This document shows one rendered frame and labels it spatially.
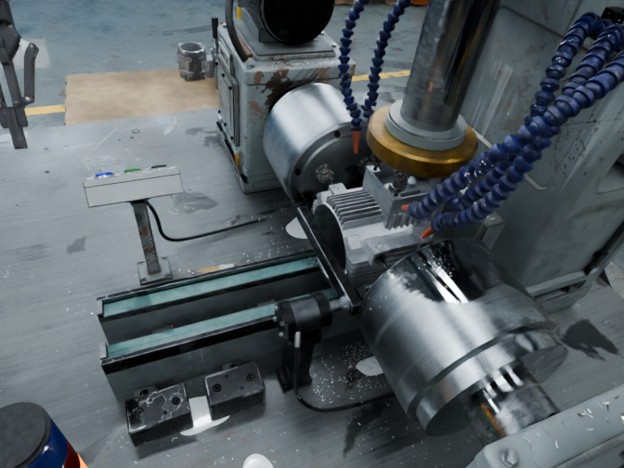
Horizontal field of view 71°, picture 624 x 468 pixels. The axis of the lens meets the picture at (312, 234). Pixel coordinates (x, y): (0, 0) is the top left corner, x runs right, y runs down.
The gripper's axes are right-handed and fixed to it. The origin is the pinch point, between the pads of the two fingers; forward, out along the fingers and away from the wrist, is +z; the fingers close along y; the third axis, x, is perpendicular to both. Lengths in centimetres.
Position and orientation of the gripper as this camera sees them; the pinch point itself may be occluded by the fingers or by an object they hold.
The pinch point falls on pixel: (16, 128)
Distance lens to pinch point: 93.8
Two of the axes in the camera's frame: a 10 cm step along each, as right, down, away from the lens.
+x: -3.7, -1.8, 9.1
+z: 1.2, 9.6, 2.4
